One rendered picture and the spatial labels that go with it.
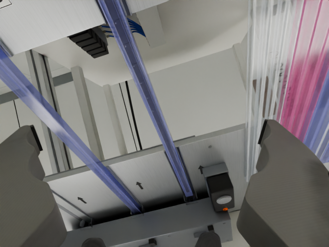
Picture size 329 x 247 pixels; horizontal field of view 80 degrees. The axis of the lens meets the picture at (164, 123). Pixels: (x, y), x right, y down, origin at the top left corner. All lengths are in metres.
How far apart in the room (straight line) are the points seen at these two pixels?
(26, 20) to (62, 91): 2.21
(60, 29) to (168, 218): 0.34
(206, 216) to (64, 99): 2.14
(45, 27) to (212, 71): 1.92
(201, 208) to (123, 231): 0.16
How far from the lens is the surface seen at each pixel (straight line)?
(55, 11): 0.20
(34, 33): 0.21
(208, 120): 1.98
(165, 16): 0.64
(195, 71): 2.06
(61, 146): 0.63
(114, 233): 0.45
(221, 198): 0.34
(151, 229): 0.42
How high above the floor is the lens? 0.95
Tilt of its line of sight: 4 degrees down
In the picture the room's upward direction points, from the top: 165 degrees clockwise
